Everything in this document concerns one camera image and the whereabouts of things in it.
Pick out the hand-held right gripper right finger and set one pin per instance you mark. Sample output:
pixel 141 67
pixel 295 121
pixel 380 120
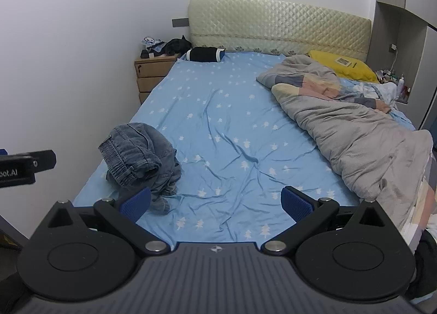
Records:
pixel 293 205

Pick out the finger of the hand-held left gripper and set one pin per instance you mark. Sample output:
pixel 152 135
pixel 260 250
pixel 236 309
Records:
pixel 42 160

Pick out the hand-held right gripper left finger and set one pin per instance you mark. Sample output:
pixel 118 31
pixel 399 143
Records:
pixel 136 205

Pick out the blue denim pants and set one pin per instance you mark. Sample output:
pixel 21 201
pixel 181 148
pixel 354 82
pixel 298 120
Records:
pixel 136 150

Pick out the grey patchwork quilt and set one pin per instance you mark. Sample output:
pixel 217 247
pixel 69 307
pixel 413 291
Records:
pixel 358 143

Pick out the wooden nightstand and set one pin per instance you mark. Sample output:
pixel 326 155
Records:
pixel 150 78

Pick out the white crumpled cloth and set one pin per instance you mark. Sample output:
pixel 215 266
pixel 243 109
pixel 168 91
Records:
pixel 379 92

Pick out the dark cloth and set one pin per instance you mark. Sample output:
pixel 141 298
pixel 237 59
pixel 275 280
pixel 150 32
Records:
pixel 426 266

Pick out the yellow pillow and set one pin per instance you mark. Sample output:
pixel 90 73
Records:
pixel 363 72

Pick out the small white card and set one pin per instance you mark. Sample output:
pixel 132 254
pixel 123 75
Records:
pixel 342 61

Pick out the white and blue printed bag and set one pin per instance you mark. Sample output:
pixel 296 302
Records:
pixel 152 43

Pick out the row of small toiletry bottles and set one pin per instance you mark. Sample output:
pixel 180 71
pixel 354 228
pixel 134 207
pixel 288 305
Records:
pixel 401 85

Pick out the black cloth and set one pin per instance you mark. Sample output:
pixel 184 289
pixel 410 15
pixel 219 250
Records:
pixel 176 46

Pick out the black bolster with blue ends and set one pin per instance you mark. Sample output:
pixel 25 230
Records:
pixel 203 54

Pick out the beige quilted headboard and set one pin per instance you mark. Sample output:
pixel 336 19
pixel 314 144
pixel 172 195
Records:
pixel 273 27

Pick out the grey wall socket plate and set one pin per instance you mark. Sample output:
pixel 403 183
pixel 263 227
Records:
pixel 180 22

